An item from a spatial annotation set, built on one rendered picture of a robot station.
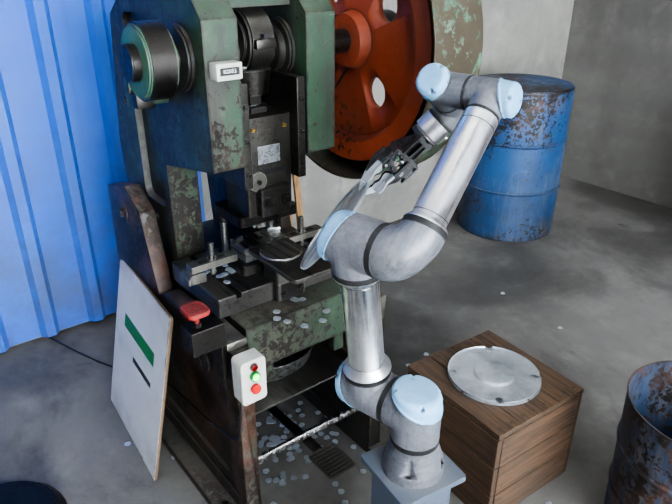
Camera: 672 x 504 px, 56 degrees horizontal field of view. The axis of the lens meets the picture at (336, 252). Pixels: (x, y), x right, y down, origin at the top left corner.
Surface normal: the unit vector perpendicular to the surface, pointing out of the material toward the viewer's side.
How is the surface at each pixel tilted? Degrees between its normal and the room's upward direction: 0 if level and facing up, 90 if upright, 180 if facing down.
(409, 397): 8
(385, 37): 90
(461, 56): 92
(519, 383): 0
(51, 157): 90
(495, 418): 0
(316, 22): 90
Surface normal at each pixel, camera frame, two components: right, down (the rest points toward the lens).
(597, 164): -0.79, 0.27
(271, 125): 0.61, 0.35
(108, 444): 0.00, -0.90
